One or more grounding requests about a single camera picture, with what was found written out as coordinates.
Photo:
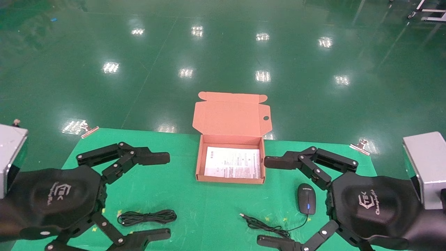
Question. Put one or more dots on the white wheeled cart frame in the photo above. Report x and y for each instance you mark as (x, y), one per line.
(430, 14)

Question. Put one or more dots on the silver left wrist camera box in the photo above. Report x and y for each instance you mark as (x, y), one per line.
(10, 153)

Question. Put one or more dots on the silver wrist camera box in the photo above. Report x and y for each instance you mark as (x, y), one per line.
(10, 153)
(427, 167)

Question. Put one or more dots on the white printed instruction sheet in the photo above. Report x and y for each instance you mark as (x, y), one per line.
(231, 162)

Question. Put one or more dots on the green table mat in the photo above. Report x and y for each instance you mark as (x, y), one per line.
(195, 205)

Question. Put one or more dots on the open brown cardboard box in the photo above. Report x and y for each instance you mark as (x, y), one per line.
(230, 116)

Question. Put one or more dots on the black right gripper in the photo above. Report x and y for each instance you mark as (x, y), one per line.
(376, 205)

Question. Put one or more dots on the metal table clamp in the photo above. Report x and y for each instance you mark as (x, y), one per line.
(89, 131)
(360, 147)

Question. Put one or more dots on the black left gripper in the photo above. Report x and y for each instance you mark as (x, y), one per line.
(52, 195)

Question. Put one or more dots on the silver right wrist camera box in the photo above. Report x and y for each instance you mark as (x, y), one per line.
(427, 167)

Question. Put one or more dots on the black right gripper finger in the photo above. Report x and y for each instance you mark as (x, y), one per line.
(278, 243)

